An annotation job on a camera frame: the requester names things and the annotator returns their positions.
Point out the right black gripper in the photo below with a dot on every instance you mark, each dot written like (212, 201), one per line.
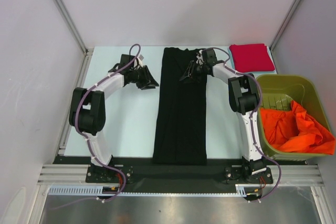
(194, 69)

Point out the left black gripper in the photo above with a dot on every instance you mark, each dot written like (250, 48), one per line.
(148, 78)

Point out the black t shirt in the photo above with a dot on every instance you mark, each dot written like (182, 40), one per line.
(180, 135)

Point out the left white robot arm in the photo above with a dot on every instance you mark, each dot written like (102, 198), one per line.
(88, 106)

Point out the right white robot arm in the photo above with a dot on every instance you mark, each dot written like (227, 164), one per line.
(244, 99)

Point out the folded red t shirt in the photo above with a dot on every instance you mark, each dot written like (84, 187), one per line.
(252, 57)

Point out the olive green plastic basket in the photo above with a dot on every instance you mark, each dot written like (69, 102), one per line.
(278, 91)

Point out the orange t shirt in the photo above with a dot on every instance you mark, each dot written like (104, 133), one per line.
(295, 131)

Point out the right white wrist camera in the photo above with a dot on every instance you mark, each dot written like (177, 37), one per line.
(199, 57)

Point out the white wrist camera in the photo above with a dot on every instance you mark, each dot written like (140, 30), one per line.
(138, 63)
(199, 57)

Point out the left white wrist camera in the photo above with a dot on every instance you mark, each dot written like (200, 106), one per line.
(138, 63)

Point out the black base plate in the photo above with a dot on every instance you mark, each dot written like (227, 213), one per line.
(217, 176)

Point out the left aluminium corner post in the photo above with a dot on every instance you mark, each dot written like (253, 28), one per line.
(71, 25)

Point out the aluminium corner post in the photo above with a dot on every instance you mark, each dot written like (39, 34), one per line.
(289, 16)
(71, 25)

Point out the right aluminium corner post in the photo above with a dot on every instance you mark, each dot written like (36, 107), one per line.
(289, 16)

